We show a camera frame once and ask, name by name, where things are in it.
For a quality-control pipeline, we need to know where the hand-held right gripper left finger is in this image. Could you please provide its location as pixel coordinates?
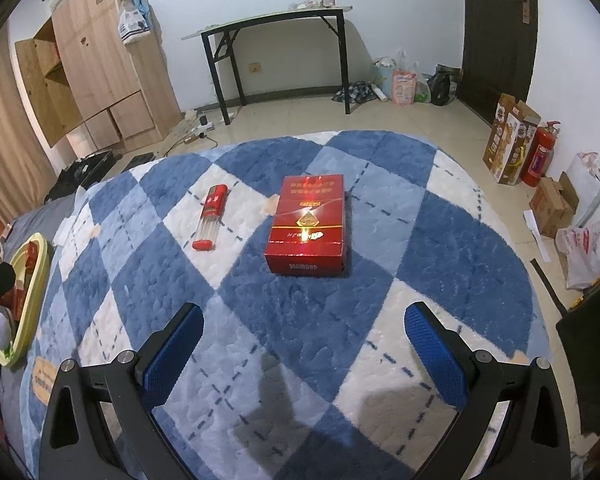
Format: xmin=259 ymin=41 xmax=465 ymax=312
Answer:
xmin=36 ymin=302 xmax=205 ymax=480

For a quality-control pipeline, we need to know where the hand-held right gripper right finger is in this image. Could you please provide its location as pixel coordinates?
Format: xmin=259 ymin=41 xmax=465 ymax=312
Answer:
xmin=403 ymin=301 xmax=574 ymax=480

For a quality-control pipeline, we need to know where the yellow-green plastic tray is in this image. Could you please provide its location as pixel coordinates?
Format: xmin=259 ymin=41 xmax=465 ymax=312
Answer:
xmin=0 ymin=232 xmax=51 ymax=369

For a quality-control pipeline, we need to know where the red box with gold band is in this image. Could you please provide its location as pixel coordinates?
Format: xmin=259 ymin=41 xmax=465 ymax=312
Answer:
xmin=264 ymin=174 xmax=351 ymax=279

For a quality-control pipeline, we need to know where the black strip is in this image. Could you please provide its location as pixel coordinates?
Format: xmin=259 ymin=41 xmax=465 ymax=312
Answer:
xmin=529 ymin=258 xmax=566 ymax=316

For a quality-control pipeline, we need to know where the blue white checkered blanket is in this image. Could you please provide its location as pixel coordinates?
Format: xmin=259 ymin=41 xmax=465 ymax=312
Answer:
xmin=17 ymin=129 xmax=552 ymax=480

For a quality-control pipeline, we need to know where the black open case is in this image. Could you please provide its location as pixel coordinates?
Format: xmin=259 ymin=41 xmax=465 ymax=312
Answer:
xmin=44 ymin=149 xmax=116 ymax=204

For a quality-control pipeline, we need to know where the red clear lighter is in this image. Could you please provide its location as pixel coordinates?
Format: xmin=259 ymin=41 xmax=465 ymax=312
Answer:
xmin=190 ymin=184 xmax=230 ymax=252

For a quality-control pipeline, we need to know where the beige curtain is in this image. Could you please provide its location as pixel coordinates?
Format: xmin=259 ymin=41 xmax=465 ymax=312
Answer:
xmin=0 ymin=35 xmax=57 ymax=222

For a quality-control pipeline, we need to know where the white paper sheet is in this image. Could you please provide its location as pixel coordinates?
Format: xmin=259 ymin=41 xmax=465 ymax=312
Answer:
xmin=523 ymin=209 xmax=551 ymax=264

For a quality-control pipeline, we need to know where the large black bag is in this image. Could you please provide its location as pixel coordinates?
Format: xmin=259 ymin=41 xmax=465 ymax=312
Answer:
xmin=555 ymin=249 xmax=600 ymax=437

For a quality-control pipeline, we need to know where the white red plastic bag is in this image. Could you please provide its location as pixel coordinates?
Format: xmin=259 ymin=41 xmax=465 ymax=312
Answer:
xmin=554 ymin=222 xmax=600 ymax=291

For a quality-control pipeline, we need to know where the brown cardboard box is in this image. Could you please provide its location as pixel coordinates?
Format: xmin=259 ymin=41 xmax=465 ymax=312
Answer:
xmin=528 ymin=172 xmax=579 ymax=239

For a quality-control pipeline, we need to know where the red fire extinguisher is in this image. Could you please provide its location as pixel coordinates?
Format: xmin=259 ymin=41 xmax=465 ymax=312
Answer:
xmin=518 ymin=120 xmax=561 ymax=189

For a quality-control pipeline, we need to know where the white paper bag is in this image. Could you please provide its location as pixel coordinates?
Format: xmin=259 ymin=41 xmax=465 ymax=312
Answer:
xmin=564 ymin=152 xmax=600 ymax=229

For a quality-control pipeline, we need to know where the printed cardboard box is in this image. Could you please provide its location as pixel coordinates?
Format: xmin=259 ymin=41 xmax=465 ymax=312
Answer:
xmin=482 ymin=93 xmax=542 ymax=186

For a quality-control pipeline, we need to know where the wooden wardrobe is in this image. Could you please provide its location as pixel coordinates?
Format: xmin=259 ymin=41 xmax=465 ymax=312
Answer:
xmin=13 ymin=0 xmax=182 ymax=159

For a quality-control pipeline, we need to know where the black plastic bag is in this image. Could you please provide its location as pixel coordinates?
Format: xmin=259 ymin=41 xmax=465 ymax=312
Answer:
xmin=427 ymin=64 xmax=461 ymax=107

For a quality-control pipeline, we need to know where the pink packet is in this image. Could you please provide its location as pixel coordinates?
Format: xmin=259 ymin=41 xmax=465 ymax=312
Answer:
xmin=392 ymin=69 xmax=417 ymax=106

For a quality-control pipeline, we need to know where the plaid cloth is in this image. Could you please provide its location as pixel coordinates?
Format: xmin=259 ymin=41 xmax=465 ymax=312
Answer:
xmin=332 ymin=81 xmax=376 ymax=105

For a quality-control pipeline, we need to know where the white hanging plastic bag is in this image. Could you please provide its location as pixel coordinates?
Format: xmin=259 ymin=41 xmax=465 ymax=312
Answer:
xmin=117 ymin=7 xmax=149 ymax=44

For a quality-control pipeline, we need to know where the blue hanging cloth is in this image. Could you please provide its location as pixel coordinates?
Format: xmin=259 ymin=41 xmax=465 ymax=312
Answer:
xmin=128 ymin=0 xmax=154 ymax=29

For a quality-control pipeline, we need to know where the dark brown door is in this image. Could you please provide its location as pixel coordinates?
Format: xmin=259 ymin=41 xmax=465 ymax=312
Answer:
xmin=454 ymin=0 xmax=539 ymax=124

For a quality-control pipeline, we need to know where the black folding table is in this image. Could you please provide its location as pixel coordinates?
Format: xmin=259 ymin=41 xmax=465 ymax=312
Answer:
xmin=181 ymin=4 xmax=354 ymax=124

